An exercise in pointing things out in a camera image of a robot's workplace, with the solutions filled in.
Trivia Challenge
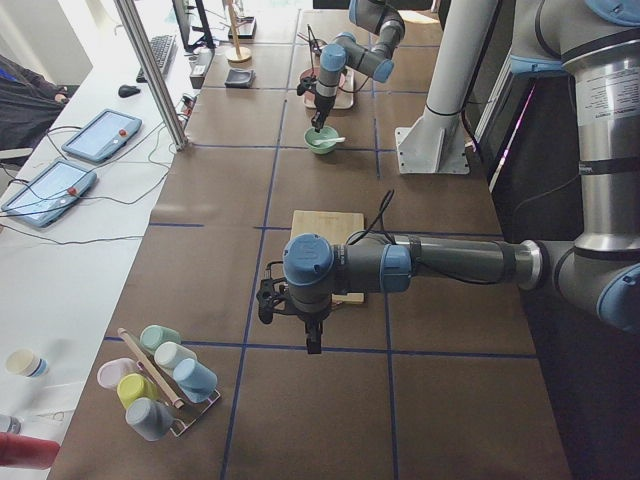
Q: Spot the black computer mouse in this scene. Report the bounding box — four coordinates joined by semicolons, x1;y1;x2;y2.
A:
118;85;141;98

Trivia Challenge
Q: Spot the wooden paper towel stand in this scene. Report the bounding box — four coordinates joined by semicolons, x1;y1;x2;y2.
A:
225;0;252;64

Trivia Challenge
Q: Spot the grey cup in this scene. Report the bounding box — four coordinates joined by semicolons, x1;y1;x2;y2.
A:
125;397;174;441

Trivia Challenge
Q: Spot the white cup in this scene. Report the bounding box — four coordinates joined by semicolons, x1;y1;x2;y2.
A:
154;341;197;375

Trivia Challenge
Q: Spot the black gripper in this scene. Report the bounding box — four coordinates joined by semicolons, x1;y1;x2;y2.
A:
311;93;334;132
305;319;323;354

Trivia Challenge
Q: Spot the paper cup on desk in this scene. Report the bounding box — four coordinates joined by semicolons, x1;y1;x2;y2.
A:
5;348;48;378

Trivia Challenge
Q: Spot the white plastic spoon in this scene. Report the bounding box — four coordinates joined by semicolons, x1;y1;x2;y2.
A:
311;137;346;148

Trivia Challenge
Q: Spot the pink bowl with ice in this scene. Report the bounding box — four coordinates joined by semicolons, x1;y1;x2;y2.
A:
296;68;317;102

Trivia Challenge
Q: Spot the black monitor stand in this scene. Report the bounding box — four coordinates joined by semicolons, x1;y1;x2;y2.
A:
172;0;216;53

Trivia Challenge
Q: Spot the steel ice scoop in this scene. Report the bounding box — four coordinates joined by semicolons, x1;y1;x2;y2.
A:
297;33;327;57

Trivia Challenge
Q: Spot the light blue cup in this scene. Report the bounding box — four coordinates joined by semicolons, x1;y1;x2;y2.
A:
173;358;218;403

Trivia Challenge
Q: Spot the mint green cup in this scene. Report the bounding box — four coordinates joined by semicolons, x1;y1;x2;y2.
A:
139;324;182;354

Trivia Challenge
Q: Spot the near blue teach pendant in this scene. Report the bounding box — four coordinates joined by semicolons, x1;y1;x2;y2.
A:
1;157;97;228

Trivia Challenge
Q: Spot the black keyboard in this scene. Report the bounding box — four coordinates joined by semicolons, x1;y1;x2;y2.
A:
150;34;176;77

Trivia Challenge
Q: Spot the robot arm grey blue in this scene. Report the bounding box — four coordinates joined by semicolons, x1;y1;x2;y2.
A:
256;1;639;354
311;0;405;132

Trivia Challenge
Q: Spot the red bottle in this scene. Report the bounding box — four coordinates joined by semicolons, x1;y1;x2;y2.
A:
1;433;60;470

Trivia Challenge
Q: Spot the mint green bowl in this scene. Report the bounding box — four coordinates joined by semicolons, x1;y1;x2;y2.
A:
303;125;340;155

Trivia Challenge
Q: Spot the bamboo cutting board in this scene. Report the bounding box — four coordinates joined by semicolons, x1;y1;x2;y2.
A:
288;209;367;306

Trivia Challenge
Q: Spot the person in dark jacket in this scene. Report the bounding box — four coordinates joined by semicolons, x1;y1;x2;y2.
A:
1;56;69;150

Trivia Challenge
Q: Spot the yellow cup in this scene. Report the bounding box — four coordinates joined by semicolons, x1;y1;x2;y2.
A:
116;373;159;409

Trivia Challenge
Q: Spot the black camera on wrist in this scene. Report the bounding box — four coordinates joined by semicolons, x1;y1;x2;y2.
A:
256;260;295;325
296;74;317;98

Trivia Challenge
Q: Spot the folded grey cloth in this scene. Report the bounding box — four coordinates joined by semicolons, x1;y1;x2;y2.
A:
224;68;255;89

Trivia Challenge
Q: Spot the black tray with frame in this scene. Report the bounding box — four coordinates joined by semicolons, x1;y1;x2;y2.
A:
236;16;257;40

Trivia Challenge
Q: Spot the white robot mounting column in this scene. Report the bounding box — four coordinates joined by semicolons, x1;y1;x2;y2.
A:
395;0;499;174

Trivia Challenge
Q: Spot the blue teach pendant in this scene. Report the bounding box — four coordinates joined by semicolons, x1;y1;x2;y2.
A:
1;157;97;228
61;109;142;163

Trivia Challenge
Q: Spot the wire cup rack wooden handle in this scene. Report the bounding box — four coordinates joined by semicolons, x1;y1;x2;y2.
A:
116;327;222;438

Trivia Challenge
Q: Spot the aluminium frame post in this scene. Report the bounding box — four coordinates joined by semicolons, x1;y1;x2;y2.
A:
114;0;188;151

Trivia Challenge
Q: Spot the beige plastic tray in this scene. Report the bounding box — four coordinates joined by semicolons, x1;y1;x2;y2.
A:
302;69;354;110

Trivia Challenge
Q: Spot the far blue teach pendant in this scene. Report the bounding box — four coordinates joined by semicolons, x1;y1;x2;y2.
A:
61;109;142;163

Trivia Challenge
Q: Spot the pink cup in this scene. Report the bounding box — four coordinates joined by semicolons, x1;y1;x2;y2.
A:
96;358;138;390

